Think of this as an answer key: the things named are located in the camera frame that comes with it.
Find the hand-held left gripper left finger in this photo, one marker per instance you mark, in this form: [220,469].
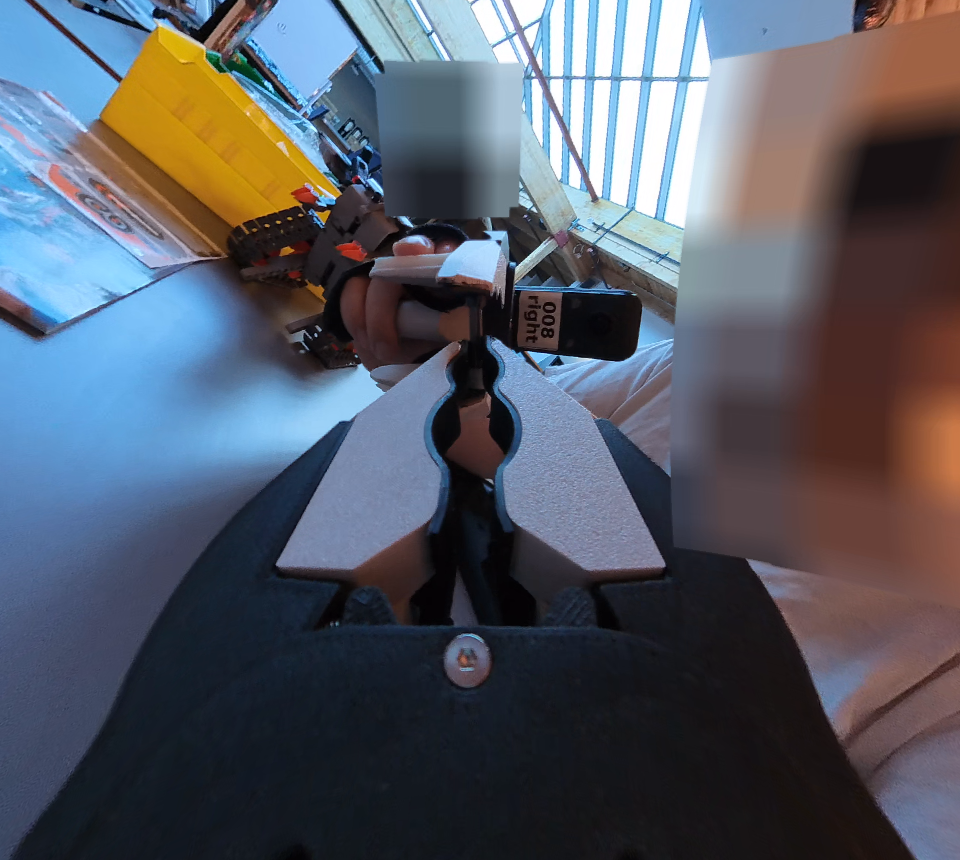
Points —
[367,500]

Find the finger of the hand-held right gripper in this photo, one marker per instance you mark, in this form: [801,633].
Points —
[431,321]
[472,266]

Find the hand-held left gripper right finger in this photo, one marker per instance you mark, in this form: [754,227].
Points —
[577,500]

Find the dark grey toy axle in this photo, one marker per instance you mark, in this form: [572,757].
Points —
[473,327]

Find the person's right hand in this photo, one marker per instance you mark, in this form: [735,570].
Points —
[375,323]

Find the tracked toy robot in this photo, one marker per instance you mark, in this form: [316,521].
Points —
[300,237]

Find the yellow plastic bin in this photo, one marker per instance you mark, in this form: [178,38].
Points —
[210,132]

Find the skylight window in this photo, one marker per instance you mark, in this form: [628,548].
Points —
[637,12]

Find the green plastic bin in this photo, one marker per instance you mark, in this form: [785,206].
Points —
[217,61]

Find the orange car booklet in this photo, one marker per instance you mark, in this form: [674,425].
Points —
[120,199]

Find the colourful standing box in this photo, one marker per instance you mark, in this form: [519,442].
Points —
[244,12]

